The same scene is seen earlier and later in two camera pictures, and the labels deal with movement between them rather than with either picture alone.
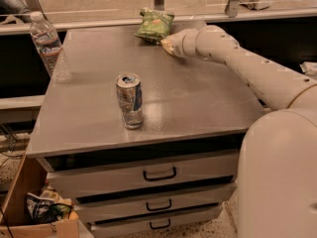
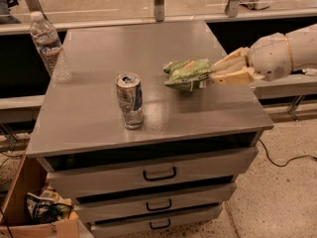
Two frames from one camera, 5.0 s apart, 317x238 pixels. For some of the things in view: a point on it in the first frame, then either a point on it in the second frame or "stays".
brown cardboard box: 31,177 stays
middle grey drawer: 133,205 stays
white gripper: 178,44 -> 268,59
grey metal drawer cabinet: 174,174 stays
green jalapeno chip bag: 156,26 -> 187,74
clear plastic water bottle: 49,47 stays
